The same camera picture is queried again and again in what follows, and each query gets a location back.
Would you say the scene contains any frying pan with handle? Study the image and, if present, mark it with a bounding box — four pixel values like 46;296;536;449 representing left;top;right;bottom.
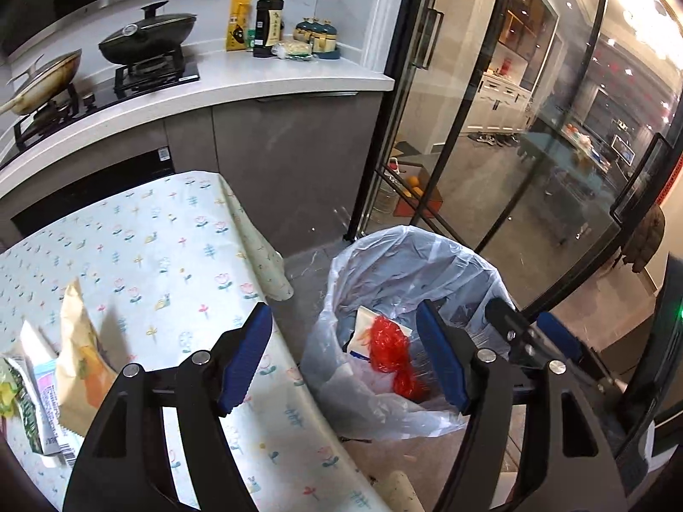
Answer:
0;49;83;116

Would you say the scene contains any green seasoning jar set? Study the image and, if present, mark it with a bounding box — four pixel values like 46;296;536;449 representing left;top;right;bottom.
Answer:
293;17;341;61

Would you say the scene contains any glass sliding door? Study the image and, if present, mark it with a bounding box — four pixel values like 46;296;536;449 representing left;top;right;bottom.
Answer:
347;0;683;332

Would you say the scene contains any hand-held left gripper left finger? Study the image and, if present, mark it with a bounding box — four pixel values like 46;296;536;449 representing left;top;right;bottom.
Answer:
63;301;274;512

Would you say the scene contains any kitchen counter with cabinets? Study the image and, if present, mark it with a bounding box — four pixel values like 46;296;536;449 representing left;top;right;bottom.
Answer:
0;53;396;246

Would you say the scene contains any white sideboard cabinet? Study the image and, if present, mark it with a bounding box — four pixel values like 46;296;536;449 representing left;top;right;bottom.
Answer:
470;72;534;134

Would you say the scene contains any dark soy sauce bottle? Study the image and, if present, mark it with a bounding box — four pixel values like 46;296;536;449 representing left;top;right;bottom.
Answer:
252;0;283;58

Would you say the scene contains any green snack bag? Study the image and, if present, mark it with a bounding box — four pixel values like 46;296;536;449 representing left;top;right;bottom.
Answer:
0;357;46;455

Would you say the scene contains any yellow seasoning bag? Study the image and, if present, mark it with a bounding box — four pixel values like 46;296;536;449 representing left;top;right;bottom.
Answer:
225;0;251;52

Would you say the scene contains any dark dining table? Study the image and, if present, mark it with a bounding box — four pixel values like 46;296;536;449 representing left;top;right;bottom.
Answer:
517;128;609;198

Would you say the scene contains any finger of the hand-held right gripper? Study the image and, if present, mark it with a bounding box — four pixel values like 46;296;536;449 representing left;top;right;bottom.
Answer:
485;297;550;371
535;311;620;390

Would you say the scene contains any plastic bag of food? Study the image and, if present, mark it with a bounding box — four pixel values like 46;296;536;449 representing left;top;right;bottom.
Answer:
271;40;315;62

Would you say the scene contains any red box of oranges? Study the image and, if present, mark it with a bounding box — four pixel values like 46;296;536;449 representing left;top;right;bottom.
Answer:
392;168;444;217

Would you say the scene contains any orange snack bag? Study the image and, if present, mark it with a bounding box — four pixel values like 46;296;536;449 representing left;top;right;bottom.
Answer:
55;279;121;436

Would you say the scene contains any row of shoes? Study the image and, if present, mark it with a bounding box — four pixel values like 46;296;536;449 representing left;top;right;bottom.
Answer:
470;132;521;147

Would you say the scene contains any blue and white packet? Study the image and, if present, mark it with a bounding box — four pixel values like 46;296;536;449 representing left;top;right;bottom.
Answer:
20;320;81;465

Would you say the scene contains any trash bin with clear liner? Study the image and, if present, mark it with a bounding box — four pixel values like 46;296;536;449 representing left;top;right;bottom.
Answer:
301;225;521;441

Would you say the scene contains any floral tablecloth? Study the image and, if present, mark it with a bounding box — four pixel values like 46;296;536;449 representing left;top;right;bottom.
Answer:
0;171;422;512

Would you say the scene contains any white carton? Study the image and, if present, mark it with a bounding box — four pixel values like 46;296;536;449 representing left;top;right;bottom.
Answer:
344;306;412;361

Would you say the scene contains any clear water jug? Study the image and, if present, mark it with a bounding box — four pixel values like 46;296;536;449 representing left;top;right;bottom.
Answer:
371;163;401;219

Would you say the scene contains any red plastic bag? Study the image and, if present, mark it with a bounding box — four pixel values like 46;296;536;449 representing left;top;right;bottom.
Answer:
368;316;422;400

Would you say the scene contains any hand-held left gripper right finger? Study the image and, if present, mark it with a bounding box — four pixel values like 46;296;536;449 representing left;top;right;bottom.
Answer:
415;299;630;512

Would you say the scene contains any black gas stove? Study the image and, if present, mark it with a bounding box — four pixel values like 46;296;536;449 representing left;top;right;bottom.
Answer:
0;58;201;169

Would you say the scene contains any black wok with lid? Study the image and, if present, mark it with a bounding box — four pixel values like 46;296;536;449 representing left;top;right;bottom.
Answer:
99;3;198;65

